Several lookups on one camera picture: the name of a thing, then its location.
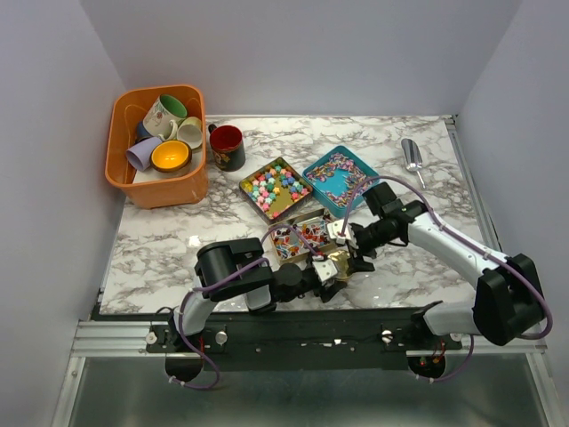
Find lavender cup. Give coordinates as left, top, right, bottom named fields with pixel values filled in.
left=125, top=137, right=163, bottom=171

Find blue mug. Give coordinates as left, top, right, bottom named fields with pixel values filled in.
left=135, top=121, right=152, bottom=144

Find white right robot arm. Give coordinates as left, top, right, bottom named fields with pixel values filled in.
left=341, top=181, right=552, bottom=349

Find teal tin swirl lollipops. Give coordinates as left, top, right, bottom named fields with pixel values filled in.
left=302, top=145, right=378, bottom=218

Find orange plastic bin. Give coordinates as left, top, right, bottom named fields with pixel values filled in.
left=105, top=85, right=209, bottom=209

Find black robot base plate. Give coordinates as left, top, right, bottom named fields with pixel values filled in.
left=75, top=308, right=469, bottom=380

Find dark tin of star candies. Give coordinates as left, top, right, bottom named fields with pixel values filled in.
left=239, top=157, right=313, bottom=225

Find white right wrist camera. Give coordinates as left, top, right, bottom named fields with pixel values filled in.
left=326, top=220, right=357, bottom=248

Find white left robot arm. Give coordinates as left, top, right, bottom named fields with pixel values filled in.
left=166, top=238, right=347, bottom=351

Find gold tin of lollipops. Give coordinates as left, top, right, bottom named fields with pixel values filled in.
left=268, top=208, right=335, bottom=264

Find aluminium frame rail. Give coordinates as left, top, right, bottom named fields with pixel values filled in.
left=53, top=321, right=564, bottom=426

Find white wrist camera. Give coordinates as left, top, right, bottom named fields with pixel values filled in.
left=326, top=220, right=357, bottom=248
left=312, top=259, right=339, bottom=284

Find cream white mug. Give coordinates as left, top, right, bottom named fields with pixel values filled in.
left=176, top=117, right=203, bottom=150

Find black mug red inside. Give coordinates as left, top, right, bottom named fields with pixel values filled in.
left=208, top=124, right=245, bottom=172

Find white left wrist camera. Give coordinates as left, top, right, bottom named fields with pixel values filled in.
left=312, top=259, right=339, bottom=284

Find black mug yellow inside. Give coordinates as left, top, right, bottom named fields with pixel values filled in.
left=150, top=140, right=192, bottom=173

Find white mug green inside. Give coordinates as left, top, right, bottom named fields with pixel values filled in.
left=142, top=94, right=188, bottom=141

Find silver metal scoop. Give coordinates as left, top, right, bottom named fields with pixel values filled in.
left=401, top=138, right=426, bottom=189

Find gold round jar lid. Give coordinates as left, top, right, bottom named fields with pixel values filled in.
left=327, top=249, right=353, bottom=281

